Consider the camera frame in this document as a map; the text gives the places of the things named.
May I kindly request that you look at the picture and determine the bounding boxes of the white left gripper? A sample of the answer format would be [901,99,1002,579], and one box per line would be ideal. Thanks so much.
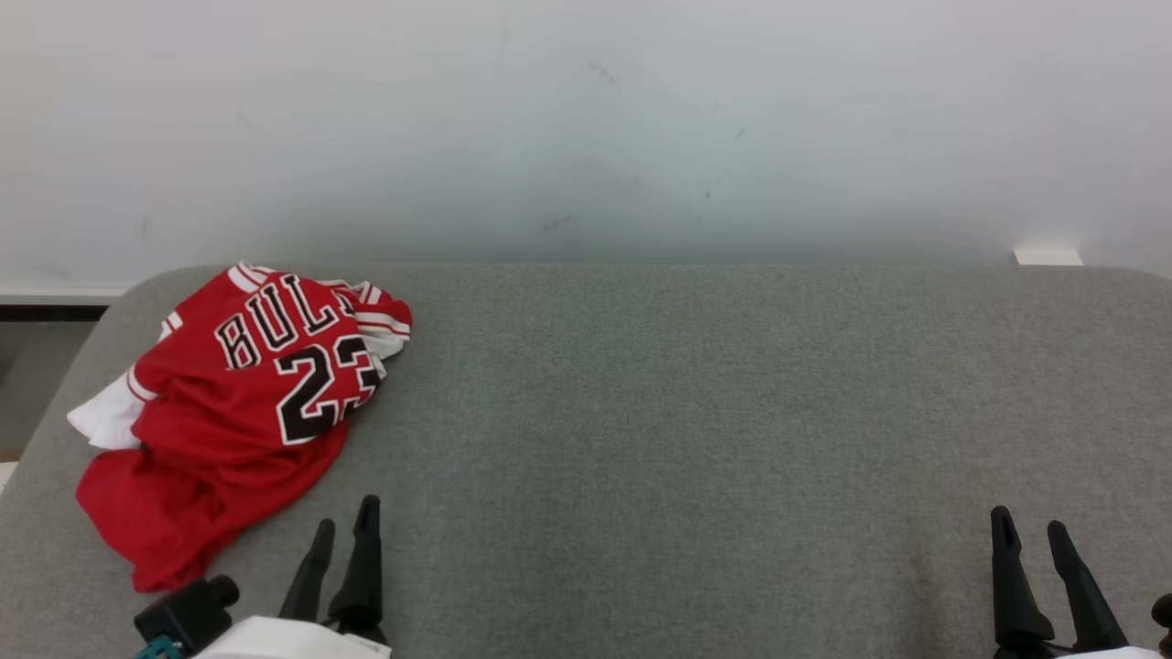
[190,494,395,659]

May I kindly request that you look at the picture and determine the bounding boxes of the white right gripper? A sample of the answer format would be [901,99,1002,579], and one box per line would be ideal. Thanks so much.
[990,505,1166,659]

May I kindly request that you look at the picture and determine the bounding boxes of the red shorts with white band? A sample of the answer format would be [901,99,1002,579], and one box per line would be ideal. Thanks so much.
[67,371,353,594]

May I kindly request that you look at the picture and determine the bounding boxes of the red Bulls 23 jersey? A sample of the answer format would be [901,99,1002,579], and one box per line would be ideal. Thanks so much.
[128,262,414,449]

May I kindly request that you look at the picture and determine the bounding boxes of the grey fabric sofa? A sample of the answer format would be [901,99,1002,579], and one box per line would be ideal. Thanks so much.
[0,263,1172,659]

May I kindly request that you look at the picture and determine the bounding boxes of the white wall skirting strip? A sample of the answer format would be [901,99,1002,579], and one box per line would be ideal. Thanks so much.
[0,283,131,308]

